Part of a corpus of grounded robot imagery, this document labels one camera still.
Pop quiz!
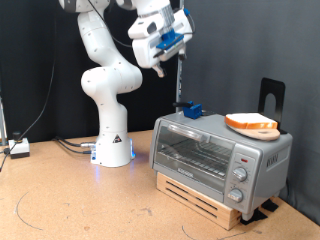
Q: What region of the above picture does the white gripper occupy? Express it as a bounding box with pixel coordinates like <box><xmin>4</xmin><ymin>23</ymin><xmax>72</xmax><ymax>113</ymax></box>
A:
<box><xmin>132</xmin><ymin>9</ymin><xmax>194</xmax><ymax>79</ymax></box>

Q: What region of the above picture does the white bread slice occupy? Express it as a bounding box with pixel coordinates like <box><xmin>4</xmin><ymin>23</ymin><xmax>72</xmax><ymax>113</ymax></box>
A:
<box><xmin>224</xmin><ymin>112</ymin><xmax>279</xmax><ymax>131</ymax></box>

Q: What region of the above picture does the silver oven knob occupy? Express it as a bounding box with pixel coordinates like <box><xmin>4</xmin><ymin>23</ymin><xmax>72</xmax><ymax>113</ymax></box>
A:
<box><xmin>232</xmin><ymin>166</ymin><xmax>249</xmax><ymax>183</ymax></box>
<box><xmin>227</xmin><ymin>188</ymin><xmax>245</xmax><ymax>204</ymax></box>

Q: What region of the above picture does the silver toaster oven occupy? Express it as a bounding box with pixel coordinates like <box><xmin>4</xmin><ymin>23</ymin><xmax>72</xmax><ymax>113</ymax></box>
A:
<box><xmin>148</xmin><ymin>112</ymin><xmax>294</xmax><ymax>222</ymax></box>

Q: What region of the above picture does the vertical metal pole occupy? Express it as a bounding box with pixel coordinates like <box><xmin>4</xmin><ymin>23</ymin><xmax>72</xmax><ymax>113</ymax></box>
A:
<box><xmin>175</xmin><ymin>0</ymin><xmax>186</xmax><ymax>113</ymax></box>

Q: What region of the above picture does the grey backdrop curtain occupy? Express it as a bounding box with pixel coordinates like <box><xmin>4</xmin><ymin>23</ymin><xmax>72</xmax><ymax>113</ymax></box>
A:
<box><xmin>181</xmin><ymin>0</ymin><xmax>320</xmax><ymax>226</ymax></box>

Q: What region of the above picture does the black metal bookend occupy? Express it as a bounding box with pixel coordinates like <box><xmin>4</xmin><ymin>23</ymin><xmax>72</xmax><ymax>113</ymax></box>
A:
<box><xmin>258</xmin><ymin>77</ymin><xmax>288</xmax><ymax>135</ymax></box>

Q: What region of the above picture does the round wooden cutting board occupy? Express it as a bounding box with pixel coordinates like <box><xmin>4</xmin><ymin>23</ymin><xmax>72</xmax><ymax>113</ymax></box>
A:
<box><xmin>229</xmin><ymin>124</ymin><xmax>281</xmax><ymax>142</ymax></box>

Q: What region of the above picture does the black backdrop curtain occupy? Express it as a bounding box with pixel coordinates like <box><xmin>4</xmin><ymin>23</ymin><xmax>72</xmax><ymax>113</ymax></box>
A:
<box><xmin>0</xmin><ymin>0</ymin><xmax>181</xmax><ymax>144</ymax></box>

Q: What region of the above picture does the wooden slatted base block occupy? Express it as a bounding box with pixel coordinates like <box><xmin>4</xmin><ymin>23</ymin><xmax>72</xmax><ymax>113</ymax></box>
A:
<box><xmin>156</xmin><ymin>171</ymin><xmax>243</xmax><ymax>232</ymax></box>

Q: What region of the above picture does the white emergency stop button box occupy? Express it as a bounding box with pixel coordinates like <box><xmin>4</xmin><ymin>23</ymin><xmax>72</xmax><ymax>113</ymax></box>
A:
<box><xmin>8</xmin><ymin>131</ymin><xmax>31</xmax><ymax>159</ymax></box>

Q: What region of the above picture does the black foam wedge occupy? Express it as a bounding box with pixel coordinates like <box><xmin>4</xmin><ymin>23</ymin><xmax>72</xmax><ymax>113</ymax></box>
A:
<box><xmin>261</xmin><ymin>198</ymin><xmax>280</xmax><ymax>213</ymax></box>
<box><xmin>239</xmin><ymin>208</ymin><xmax>269</xmax><ymax>226</ymax></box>

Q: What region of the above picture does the silver metal rod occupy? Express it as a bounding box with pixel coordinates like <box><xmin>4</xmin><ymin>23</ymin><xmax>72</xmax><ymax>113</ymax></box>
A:
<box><xmin>0</xmin><ymin>98</ymin><xmax>8</xmax><ymax>147</ymax></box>

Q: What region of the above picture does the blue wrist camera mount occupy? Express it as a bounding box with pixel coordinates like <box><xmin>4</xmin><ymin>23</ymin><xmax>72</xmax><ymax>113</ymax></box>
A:
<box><xmin>153</xmin><ymin>29</ymin><xmax>185</xmax><ymax>58</ymax></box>

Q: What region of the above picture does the black camera cable blue connector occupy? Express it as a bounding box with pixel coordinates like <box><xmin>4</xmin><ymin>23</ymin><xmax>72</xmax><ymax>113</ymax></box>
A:
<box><xmin>86</xmin><ymin>0</ymin><xmax>197</xmax><ymax>48</ymax></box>

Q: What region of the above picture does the metal wire oven rack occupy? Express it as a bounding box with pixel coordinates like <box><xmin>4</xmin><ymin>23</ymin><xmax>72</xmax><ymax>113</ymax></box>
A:
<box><xmin>156</xmin><ymin>138</ymin><xmax>231</xmax><ymax>178</ymax></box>

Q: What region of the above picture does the black base cable silver connector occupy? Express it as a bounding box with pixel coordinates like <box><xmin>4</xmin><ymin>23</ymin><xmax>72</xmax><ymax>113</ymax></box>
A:
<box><xmin>53</xmin><ymin>135</ymin><xmax>98</xmax><ymax>149</ymax></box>

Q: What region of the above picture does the long black hanging cable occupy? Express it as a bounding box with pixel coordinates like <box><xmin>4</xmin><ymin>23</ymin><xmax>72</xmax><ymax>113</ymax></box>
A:
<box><xmin>19</xmin><ymin>33</ymin><xmax>58</xmax><ymax>136</ymax></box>

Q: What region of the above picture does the thin black button box cable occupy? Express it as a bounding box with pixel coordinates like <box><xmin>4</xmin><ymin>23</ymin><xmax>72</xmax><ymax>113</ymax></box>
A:
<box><xmin>0</xmin><ymin>146</ymin><xmax>13</xmax><ymax>173</ymax></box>

